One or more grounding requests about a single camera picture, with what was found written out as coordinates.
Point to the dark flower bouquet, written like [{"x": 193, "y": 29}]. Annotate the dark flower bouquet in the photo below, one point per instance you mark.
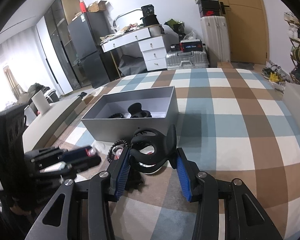
[{"x": 178, "y": 27}]

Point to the small red-capped clear bottle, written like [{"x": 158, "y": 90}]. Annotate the small red-capped clear bottle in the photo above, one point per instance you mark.
[{"x": 90, "y": 151}]

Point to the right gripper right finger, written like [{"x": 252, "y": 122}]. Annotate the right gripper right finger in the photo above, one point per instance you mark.
[{"x": 245, "y": 218}]

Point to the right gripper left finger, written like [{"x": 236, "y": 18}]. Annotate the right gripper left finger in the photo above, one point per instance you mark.
[{"x": 61, "y": 217}]

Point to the black refrigerator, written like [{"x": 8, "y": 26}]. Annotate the black refrigerator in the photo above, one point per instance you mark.
[{"x": 86, "y": 32}]

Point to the silver suitcase lying flat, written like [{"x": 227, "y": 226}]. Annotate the silver suitcase lying flat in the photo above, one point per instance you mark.
[{"x": 181, "y": 60}]

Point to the grey open storage box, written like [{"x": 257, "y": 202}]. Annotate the grey open storage box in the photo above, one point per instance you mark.
[{"x": 109, "y": 120}]

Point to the black red flat box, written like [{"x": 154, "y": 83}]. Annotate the black red flat box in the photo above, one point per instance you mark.
[{"x": 187, "y": 46}]

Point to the plaid bed cover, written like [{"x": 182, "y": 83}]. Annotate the plaid bed cover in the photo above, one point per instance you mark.
[{"x": 233, "y": 125}]

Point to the white upright suitcase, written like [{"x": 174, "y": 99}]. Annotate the white upright suitcase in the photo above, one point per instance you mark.
[{"x": 216, "y": 39}]

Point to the white paper roll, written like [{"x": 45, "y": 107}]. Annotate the white paper roll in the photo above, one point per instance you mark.
[{"x": 41, "y": 102}]

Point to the shoe rack with shoes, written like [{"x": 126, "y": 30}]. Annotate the shoe rack with shoes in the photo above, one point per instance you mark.
[{"x": 294, "y": 37}]

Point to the black nike shoe box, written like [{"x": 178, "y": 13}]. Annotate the black nike shoe box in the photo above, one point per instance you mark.
[{"x": 209, "y": 8}]

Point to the black round hair claw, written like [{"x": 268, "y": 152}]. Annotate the black round hair claw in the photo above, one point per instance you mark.
[{"x": 150, "y": 149}]

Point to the wooden door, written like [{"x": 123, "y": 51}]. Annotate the wooden door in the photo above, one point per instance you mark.
[{"x": 248, "y": 30}]

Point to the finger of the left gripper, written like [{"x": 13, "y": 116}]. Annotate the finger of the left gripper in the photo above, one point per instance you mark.
[
  {"x": 77, "y": 165},
  {"x": 74, "y": 156}
]

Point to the glass display cabinet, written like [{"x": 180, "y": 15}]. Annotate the glass display cabinet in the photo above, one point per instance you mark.
[{"x": 57, "y": 18}]

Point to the black hair claw in box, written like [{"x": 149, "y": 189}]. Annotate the black hair claw in box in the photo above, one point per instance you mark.
[{"x": 135, "y": 110}]

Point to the white desk with drawers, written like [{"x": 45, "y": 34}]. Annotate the white desk with drawers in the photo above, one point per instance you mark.
[{"x": 152, "y": 41}]

